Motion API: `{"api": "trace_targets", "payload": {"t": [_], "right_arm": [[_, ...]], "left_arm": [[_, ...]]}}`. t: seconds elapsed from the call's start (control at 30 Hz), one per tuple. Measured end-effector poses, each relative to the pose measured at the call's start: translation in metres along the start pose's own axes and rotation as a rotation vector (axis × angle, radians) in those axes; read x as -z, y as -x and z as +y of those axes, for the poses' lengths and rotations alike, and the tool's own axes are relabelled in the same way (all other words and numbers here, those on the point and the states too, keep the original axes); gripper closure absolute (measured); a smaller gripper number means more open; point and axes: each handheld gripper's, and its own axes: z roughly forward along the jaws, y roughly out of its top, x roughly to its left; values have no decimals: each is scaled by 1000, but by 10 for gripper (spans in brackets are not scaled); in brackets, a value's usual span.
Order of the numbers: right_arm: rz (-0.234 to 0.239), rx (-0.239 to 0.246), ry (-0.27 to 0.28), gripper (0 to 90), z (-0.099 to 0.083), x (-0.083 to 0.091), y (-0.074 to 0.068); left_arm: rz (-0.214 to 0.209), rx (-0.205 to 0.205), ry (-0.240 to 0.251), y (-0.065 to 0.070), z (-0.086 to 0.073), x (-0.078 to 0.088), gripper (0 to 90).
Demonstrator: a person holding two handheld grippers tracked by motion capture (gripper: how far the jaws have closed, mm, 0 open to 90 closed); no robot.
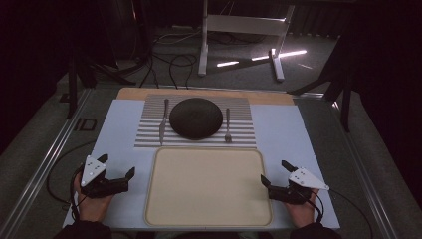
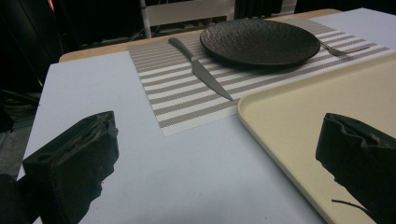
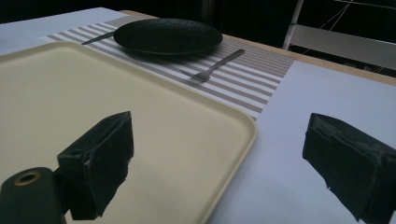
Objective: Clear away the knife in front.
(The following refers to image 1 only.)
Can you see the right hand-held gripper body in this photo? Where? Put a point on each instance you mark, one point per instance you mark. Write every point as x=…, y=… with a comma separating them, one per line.
x=307, y=179

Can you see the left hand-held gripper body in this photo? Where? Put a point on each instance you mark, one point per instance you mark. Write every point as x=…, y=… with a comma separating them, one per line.
x=99, y=187

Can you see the silver table knife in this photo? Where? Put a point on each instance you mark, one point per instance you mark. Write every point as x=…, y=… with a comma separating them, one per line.
x=162, y=127

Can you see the beige tray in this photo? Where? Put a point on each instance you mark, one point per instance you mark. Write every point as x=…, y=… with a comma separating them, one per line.
x=205, y=186

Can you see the silver fork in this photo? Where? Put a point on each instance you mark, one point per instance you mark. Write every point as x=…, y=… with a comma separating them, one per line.
x=228, y=122

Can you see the black round plate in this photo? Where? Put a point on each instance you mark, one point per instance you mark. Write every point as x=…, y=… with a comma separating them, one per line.
x=195, y=118

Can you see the person's left hand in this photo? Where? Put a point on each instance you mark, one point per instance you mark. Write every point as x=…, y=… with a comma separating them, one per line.
x=93, y=207

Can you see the person's right hand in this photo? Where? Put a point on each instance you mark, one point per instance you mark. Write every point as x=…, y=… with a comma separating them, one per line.
x=300, y=214

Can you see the light blue table sheet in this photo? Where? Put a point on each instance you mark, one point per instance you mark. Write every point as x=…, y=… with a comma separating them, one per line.
x=119, y=126

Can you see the wooden table board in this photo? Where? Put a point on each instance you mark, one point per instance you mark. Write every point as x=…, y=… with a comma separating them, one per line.
x=265, y=98

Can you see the striped placemat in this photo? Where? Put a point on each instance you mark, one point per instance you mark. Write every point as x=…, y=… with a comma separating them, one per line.
x=239, y=113

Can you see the black tripod stand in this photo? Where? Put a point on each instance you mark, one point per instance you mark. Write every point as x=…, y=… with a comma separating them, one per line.
x=345, y=99
x=72, y=86

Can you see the white metal stand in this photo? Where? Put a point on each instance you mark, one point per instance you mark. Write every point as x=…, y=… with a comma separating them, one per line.
x=245, y=25

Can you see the dark curtain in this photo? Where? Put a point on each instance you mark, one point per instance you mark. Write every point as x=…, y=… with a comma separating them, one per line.
x=318, y=20

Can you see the black floor bracket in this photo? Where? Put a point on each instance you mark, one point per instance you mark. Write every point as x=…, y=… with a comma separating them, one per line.
x=85, y=124

